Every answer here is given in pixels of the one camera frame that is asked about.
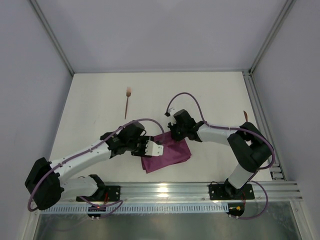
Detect purple cloth napkin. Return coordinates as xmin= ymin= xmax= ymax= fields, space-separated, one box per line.
xmin=141 ymin=132 xmax=192 ymax=174

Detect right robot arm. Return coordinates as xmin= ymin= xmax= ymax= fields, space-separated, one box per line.
xmin=165 ymin=108 xmax=275 ymax=199

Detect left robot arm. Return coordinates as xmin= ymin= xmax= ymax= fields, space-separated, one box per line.
xmin=24 ymin=122 xmax=163 ymax=212

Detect left controller board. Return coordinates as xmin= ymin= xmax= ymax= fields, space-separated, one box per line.
xmin=87 ymin=205 xmax=106 ymax=219

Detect controller board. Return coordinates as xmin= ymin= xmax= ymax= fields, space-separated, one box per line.
xmin=227 ymin=202 xmax=245 ymax=219
xmin=87 ymin=205 xmax=106 ymax=219

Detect right controller board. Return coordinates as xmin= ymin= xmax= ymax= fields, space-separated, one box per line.
xmin=227 ymin=202 xmax=245 ymax=219

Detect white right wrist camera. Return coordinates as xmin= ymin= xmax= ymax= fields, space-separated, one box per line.
xmin=164 ymin=107 xmax=176 ymax=117

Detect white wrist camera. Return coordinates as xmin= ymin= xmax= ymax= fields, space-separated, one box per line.
xmin=164 ymin=107 xmax=176 ymax=117
xmin=145 ymin=140 xmax=164 ymax=157

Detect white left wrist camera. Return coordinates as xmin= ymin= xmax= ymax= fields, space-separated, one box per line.
xmin=145 ymin=140 xmax=164 ymax=157

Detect aluminium front rail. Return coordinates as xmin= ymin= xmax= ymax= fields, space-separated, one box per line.
xmin=29 ymin=181 xmax=303 ymax=205

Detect aluminium rail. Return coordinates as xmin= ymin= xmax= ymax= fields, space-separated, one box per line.
xmin=242 ymin=70 xmax=287 ymax=181
xmin=29 ymin=181 xmax=303 ymax=205

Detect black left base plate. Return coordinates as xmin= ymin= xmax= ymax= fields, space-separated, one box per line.
xmin=82 ymin=185 xmax=121 ymax=203

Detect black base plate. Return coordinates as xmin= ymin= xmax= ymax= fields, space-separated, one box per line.
xmin=208 ymin=182 xmax=255 ymax=201
xmin=82 ymin=185 xmax=121 ymax=203

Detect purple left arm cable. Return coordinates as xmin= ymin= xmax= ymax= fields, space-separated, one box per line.
xmin=26 ymin=118 xmax=166 ymax=221

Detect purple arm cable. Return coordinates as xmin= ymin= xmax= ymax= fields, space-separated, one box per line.
xmin=164 ymin=92 xmax=276 ymax=221
xmin=26 ymin=118 xmax=166 ymax=221

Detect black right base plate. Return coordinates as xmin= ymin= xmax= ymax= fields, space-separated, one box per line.
xmin=208 ymin=182 xmax=255 ymax=201

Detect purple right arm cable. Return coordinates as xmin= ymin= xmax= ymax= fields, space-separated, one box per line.
xmin=164 ymin=92 xmax=276 ymax=221

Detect slotted grey cable duct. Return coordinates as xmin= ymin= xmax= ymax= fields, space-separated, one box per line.
xmin=40 ymin=202 xmax=228 ymax=214

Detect aluminium right side rail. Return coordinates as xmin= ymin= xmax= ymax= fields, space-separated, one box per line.
xmin=242 ymin=70 xmax=287 ymax=181

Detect right corner frame post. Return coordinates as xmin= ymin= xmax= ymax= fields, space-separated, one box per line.
xmin=248 ymin=0 xmax=296 ymax=75

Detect corner frame post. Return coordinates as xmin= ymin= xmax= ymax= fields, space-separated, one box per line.
xmin=27 ymin=0 xmax=76 ymax=77
xmin=248 ymin=0 xmax=296 ymax=75

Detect left corner frame post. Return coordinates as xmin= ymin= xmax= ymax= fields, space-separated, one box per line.
xmin=27 ymin=0 xmax=76 ymax=77

